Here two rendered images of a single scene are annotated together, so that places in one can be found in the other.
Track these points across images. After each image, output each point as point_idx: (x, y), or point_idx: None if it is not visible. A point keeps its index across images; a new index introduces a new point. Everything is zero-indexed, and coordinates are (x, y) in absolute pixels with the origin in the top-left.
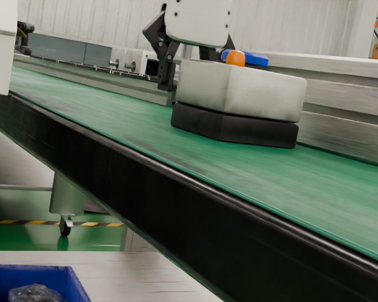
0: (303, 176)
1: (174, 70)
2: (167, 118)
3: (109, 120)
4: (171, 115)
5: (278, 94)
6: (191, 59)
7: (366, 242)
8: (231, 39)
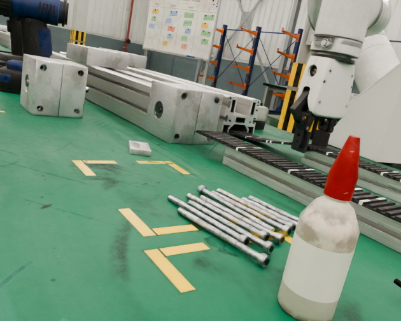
0: None
1: (314, 134)
2: (273, 135)
3: (275, 129)
4: (264, 126)
5: None
6: (264, 106)
7: None
8: (295, 101)
